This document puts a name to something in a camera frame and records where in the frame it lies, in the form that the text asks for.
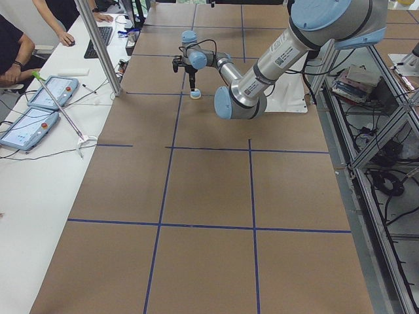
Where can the teach pendant tablet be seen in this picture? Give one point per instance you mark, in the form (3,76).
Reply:
(62,88)
(29,129)

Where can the long metal grabber stick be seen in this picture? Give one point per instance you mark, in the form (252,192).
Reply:
(82,138)

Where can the upper teach pendant tablet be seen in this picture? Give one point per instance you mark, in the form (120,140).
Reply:
(62,88)

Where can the person in black shirt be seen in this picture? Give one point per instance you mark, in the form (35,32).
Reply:
(16,52)

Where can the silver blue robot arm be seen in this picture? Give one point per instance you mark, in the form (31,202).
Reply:
(351,24)
(407,62)

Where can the standing person at keyboard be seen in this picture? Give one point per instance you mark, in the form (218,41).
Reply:
(60,16)

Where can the white pedestal column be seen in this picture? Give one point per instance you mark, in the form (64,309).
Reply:
(286,96)

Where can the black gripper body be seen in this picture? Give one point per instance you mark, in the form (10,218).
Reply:
(192,72)

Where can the stack of books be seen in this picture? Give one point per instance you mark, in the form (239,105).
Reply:
(355,83)

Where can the aluminium frame post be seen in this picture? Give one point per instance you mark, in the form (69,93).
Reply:
(93,31)

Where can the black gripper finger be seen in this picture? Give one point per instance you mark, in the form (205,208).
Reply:
(192,82)

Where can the lower teach pendant tablet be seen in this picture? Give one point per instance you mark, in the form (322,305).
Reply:
(29,129)

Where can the blue white round bell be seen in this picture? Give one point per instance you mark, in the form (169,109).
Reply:
(195,94)

